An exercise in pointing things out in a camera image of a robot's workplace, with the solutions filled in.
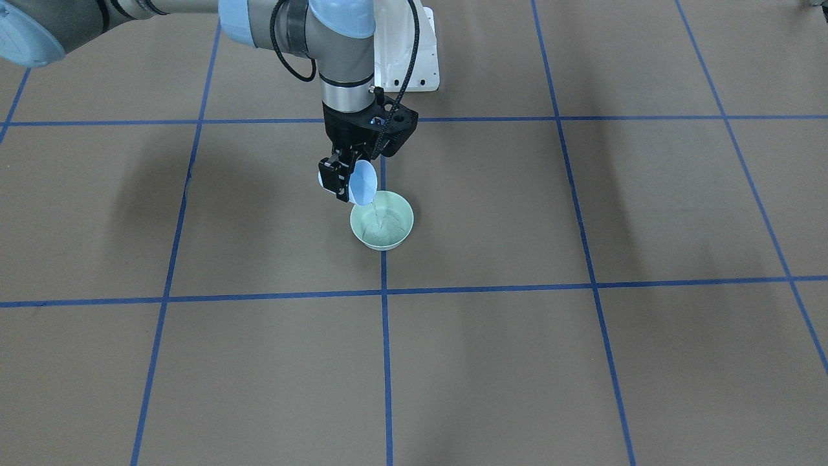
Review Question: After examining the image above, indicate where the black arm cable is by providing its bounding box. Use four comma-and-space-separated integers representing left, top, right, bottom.
269, 0, 421, 159

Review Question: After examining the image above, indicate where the white central mounting pedestal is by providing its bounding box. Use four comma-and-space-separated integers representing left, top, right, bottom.
373, 5, 441, 93

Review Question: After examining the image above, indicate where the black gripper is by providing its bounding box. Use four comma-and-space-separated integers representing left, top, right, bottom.
319, 91, 419, 201

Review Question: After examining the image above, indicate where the mint green bowl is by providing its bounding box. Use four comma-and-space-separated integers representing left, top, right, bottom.
349, 190, 415, 252

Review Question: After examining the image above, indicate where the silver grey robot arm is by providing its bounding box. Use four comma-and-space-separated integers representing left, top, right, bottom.
1, 1, 434, 206

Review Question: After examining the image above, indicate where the light blue plastic cup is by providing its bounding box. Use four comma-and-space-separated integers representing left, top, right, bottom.
318, 159, 378, 206

